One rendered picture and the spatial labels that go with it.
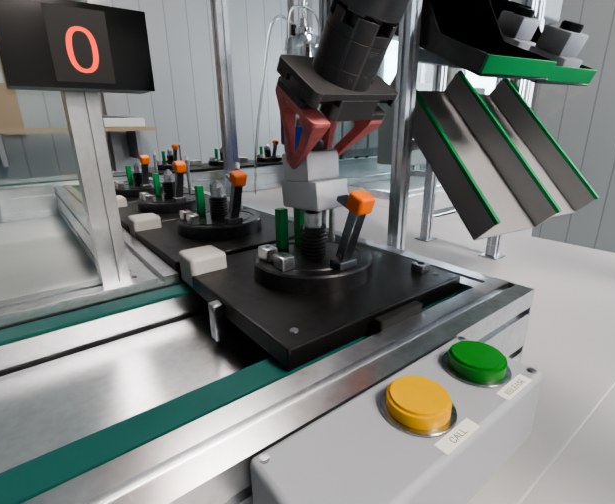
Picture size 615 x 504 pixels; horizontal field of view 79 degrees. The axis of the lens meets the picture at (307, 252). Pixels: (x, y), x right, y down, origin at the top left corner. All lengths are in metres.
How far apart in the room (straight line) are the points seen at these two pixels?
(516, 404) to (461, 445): 0.06
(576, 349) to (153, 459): 0.50
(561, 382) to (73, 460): 0.46
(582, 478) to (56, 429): 0.42
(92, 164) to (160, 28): 3.53
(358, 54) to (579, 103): 3.34
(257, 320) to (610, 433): 0.34
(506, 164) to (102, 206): 0.56
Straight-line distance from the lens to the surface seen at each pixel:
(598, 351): 0.61
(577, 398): 0.51
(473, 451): 0.27
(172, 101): 3.90
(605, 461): 0.45
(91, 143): 0.48
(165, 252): 0.56
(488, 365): 0.31
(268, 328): 0.33
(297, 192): 0.41
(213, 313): 0.39
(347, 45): 0.34
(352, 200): 0.36
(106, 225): 0.49
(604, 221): 3.62
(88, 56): 0.43
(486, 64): 0.53
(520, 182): 0.65
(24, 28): 0.43
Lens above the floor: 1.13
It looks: 19 degrees down
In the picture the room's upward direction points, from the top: 1 degrees counter-clockwise
